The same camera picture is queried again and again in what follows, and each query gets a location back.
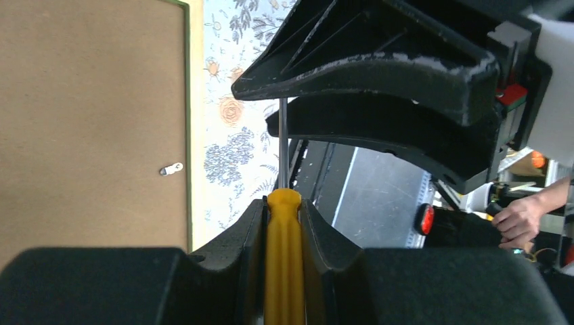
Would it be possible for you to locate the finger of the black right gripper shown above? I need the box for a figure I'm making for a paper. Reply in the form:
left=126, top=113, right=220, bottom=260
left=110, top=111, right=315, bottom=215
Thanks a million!
left=286, top=94, right=500, bottom=194
left=231, top=1, right=499, bottom=126

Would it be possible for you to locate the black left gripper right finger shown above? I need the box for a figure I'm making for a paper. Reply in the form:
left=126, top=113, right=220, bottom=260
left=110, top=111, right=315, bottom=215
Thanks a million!
left=300, top=200, right=567, bottom=324

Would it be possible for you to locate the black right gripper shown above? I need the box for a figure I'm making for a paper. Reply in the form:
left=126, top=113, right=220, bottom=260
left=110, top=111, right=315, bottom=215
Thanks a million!
left=394, top=0, right=553, bottom=180

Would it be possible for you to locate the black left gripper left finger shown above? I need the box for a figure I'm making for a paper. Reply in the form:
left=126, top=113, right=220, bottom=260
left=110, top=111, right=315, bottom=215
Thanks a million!
left=1, top=199, right=267, bottom=324

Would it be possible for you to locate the green wooden picture frame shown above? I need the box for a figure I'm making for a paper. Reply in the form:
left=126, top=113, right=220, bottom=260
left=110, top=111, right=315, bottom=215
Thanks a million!
left=169, top=1, right=204, bottom=253

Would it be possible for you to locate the person's bare forearm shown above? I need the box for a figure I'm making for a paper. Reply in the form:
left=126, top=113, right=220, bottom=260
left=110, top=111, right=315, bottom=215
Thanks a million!
left=535, top=177, right=571, bottom=215

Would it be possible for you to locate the person's bare hand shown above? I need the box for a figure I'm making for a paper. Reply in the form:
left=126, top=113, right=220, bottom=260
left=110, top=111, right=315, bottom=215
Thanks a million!
left=492, top=195, right=546, bottom=249

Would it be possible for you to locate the floral tablecloth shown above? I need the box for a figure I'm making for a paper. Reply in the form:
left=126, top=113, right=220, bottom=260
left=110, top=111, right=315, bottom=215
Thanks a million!
left=192, top=1, right=294, bottom=247

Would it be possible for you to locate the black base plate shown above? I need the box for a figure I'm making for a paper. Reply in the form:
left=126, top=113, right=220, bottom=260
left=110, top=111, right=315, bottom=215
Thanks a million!
left=289, top=139, right=355, bottom=223

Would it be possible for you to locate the metal frame clip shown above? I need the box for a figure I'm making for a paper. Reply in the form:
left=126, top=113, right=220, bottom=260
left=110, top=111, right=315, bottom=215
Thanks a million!
left=159, top=162, right=184, bottom=176

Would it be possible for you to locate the brown frame backing board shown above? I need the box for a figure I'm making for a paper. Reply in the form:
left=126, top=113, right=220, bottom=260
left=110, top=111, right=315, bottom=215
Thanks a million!
left=1, top=1, right=188, bottom=264

